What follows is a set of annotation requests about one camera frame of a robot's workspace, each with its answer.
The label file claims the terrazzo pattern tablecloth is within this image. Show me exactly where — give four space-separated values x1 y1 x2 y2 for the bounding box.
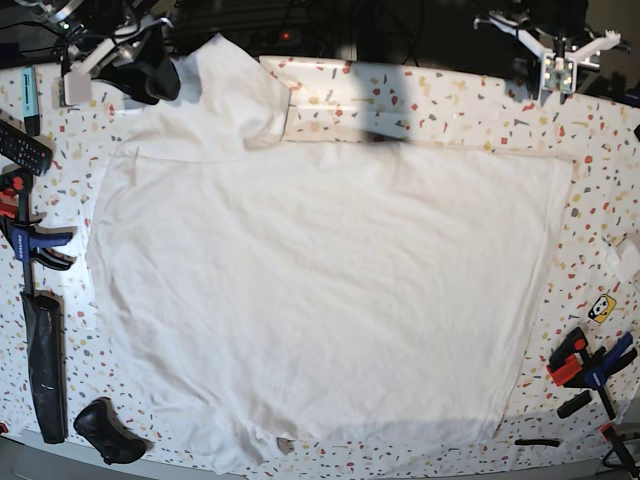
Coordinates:
1 57 639 479

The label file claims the blue left bar clamp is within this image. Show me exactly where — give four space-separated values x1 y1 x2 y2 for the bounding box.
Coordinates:
1 168 75 296

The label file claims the teal highlighter pen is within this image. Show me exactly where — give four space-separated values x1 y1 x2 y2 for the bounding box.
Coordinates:
21 66 40 137

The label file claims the black remote control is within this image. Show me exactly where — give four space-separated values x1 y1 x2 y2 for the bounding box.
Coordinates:
0 121 53 176

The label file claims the yellow cartoon sticker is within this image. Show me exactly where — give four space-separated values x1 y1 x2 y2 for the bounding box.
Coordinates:
587 294 617 324

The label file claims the blue bar clamp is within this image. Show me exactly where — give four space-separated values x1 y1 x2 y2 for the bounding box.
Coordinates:
1 168 75 296
547 327 639 479

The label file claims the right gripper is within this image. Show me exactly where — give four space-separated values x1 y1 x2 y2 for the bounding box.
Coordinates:
62 15 181 105

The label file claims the white T-shirt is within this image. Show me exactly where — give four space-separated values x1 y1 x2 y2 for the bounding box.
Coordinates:
87 36 572 473

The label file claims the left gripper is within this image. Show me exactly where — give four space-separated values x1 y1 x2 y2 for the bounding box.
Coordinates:
473 12 630 93

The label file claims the black game controller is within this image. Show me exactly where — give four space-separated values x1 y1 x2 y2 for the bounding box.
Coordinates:
73 397 148 465

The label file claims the blue right bar clamp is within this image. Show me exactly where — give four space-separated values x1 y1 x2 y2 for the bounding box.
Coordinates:
547 327 639 479

